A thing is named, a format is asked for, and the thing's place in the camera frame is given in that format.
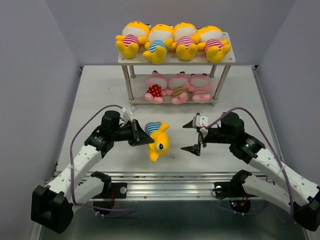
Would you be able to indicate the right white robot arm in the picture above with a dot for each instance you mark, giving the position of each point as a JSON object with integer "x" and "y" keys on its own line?
{"x": 290, "y": 191}

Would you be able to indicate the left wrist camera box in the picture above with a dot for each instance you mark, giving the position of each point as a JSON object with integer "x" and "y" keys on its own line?
{"x": 127, "y": 113}

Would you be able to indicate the pink toy yellow striped shirt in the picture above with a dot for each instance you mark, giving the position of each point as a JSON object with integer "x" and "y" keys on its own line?
{"x": 177, "y": 88}

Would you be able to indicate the pink toy red polka shirt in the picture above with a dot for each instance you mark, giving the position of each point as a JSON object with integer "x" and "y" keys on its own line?
{"x": 157, "y": 84}

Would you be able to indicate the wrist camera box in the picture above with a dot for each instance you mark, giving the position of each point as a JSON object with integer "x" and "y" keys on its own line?
{"x": 201, "y": 122}
{"x": 127, "y": 113}

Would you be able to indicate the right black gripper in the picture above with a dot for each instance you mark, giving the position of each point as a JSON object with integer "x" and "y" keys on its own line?
{"x": 196, "y": 148}

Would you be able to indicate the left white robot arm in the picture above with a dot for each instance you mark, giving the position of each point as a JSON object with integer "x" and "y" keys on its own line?
{"x": 52, "y": 205}

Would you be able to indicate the yellow toy blue stripes face-down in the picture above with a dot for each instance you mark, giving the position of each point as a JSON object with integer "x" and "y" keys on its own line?
{"x": 157, "y": 131}

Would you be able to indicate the yellow toy pink stripes face-down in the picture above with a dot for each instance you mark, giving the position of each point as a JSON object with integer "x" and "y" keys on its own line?
{"x": 133, "y": 35}

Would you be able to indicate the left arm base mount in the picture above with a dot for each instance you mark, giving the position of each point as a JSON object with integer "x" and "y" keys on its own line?
{"x": 116, "y": 190}

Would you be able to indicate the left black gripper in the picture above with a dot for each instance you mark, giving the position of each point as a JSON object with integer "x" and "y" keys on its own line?
{"x": 138, "y": 137}

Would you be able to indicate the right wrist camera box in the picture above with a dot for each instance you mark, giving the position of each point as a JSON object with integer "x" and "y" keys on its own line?
{"x": 201, "y": 122}

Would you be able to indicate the aluminium rail frame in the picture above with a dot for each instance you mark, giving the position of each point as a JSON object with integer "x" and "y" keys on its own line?
{"x": 170, "y": 199}

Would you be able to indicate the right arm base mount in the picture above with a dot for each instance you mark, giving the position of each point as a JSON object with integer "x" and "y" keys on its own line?
{"x": 228, "y": 189}

